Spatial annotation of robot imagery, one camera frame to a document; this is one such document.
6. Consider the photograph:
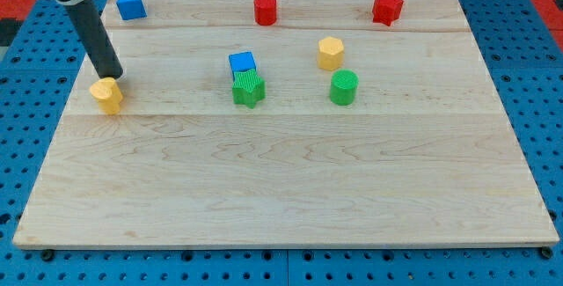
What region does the yellow hexagon block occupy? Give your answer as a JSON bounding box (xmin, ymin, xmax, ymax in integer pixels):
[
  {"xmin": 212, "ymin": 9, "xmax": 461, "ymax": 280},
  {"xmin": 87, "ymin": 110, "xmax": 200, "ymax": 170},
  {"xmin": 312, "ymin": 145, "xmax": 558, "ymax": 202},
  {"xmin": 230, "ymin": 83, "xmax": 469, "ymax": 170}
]
[{"xmin": 317, "ymin": 36, "xmax": 345, "ymax": 70}]

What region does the blue cube block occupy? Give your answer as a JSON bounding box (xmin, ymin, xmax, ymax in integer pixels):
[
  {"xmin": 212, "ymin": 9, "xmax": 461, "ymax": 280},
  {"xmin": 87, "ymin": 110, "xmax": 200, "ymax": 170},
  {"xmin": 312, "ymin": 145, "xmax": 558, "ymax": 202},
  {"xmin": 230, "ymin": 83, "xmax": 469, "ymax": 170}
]
[{"xmin": 228, "ymin": 51, "xmax": 256, "ymax": 79}]

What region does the green star block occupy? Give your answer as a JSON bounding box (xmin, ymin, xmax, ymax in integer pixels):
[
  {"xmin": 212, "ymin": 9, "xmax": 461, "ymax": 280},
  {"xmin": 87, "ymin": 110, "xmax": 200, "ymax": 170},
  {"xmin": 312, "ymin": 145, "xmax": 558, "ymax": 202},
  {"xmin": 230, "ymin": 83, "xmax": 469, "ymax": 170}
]
[{"xmin": 231, "ymin": 69, "xmax": 266, "ymax": 108}]

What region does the green cylinder block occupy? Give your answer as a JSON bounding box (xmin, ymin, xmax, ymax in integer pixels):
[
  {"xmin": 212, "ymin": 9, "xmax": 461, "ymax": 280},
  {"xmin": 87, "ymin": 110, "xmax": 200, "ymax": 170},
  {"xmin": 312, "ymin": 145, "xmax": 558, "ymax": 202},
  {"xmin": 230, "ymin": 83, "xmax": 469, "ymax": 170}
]
[{"xmin": 329, "ymin": 70, "xmax": 359, "ymax": 106}]

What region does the yellow heart block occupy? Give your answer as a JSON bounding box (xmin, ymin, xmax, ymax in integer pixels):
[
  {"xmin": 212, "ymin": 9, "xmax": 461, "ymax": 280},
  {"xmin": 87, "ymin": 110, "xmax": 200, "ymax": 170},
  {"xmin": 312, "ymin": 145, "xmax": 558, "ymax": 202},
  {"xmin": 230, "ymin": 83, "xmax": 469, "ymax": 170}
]
[{"xmin": 89, "ymin": 77, "xmax": 123, "ymax": 115}]

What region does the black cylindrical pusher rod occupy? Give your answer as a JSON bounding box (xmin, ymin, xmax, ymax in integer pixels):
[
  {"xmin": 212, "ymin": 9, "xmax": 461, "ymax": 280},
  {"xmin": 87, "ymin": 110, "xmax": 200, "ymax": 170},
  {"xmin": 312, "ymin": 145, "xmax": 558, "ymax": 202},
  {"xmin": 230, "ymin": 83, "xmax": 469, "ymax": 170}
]
[{"xmin": 65, "ymin": 0, "xmax": 123, "ymax": 79}]

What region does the red star block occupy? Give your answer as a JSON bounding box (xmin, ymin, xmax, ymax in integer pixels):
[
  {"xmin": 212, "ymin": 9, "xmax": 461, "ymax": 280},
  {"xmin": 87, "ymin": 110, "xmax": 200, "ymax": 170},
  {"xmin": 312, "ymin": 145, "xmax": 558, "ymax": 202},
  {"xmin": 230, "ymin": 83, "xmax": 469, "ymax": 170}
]
[{"xmin": 372, "ymin": 0, "xmax": 404, "ymax": 26}]

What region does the red cylinder block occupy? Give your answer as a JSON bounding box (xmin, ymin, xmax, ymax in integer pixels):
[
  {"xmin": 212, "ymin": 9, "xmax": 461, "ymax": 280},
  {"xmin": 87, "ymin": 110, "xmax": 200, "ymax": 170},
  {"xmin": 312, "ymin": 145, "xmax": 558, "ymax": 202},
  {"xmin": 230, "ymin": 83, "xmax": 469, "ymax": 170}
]
[{"xmin": 253, "ymin": 0, "xmax": 277, "ymax": 26}]

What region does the blue pentagon block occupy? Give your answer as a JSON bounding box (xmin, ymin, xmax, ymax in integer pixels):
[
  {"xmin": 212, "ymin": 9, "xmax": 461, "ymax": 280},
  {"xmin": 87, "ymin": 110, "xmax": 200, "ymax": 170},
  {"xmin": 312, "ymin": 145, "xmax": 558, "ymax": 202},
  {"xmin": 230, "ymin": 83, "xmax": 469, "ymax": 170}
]
[{"xmin": 116, "ymin": 0, "xmax": 147, "ymax": 20}]

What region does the wooden board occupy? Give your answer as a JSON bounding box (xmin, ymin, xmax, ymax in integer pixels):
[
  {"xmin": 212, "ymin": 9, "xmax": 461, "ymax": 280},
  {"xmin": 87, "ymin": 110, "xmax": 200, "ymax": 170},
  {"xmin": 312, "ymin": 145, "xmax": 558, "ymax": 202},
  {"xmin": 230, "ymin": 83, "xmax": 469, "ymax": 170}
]
[{"xmin": 13, "ymin": 0, "xmax": 559, "ymax": 250}]

